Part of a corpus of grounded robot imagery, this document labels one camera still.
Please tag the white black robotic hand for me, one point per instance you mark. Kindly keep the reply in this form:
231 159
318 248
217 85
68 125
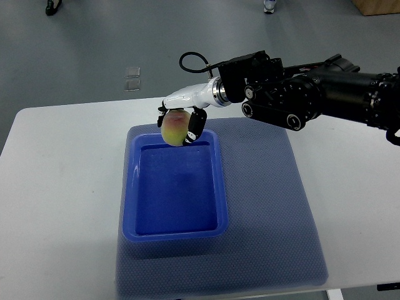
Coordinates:
194 99

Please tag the peach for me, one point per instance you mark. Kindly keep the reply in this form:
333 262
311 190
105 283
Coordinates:
174 127

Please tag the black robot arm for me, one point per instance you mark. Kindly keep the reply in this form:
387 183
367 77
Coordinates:
289 97

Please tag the white shoe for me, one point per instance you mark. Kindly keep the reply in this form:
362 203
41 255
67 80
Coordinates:
269 6

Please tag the blue plastic tray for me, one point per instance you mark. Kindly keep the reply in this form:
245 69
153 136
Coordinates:
174 193

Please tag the blue grey textured mat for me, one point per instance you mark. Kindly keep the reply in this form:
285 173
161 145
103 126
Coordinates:
271 241

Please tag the wooden box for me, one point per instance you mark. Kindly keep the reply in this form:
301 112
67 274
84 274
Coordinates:
377 7

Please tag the dark green shoe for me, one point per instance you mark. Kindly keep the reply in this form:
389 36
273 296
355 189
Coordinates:
52 7

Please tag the white table leg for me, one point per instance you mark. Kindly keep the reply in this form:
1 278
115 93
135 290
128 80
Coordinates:
334 294

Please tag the black table bracket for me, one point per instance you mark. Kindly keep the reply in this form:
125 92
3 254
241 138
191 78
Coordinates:
388 287

